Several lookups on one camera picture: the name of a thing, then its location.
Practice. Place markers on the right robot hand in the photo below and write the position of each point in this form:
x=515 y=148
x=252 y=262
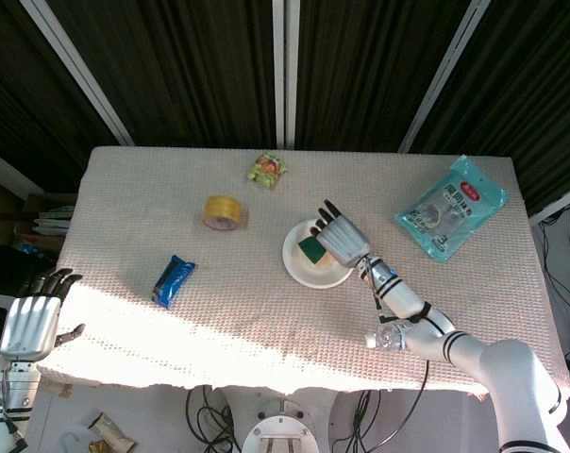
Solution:
x=344 y=238

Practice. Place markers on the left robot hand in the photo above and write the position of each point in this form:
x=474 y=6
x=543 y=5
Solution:
x=28 y=325

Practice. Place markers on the green yellow sponge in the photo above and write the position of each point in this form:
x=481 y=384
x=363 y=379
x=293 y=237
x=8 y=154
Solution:
x=309 y=248

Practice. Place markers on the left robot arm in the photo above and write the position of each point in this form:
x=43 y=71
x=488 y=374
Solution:
x=11 y=396

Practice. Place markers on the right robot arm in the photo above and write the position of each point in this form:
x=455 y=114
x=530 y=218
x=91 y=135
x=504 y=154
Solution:
x=502 y=368

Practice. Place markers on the white paper plate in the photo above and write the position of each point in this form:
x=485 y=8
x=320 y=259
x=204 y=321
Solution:
x=313 y=277

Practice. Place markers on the green crumpled snack wrapper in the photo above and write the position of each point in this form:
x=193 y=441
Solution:
x=266 y=171

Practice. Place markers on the cardboard box with papers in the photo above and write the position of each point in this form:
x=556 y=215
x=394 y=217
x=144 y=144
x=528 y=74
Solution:
x=54 y=222

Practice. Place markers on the clear water bottle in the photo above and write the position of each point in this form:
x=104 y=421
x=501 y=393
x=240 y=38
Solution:
x=390 y=337

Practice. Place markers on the teal cleaning cloth package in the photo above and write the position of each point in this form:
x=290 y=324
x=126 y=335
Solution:
x=450 y=212

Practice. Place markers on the beige woven tablecloth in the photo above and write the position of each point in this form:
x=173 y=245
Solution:
x=266 y=330

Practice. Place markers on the yellow packing tape roll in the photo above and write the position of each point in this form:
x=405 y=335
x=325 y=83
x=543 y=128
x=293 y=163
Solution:
x=223 y=207

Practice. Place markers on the brown snack wrapper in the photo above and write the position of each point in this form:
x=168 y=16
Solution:
x=110 y=431

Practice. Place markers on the blue snack package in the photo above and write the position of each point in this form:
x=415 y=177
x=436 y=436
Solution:
x=172 y=280

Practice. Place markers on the white robot torso base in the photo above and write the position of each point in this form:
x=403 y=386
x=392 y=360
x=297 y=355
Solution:
x=280 y=424

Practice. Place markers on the black pleated curtain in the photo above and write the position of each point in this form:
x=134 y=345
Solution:
x=195 y=66

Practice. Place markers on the white upright frame post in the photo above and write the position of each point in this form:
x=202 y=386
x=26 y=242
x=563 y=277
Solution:
x=285 y=71

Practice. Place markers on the white slanted frame post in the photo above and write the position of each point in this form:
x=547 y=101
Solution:
x=77 y=71
x=443 y=75

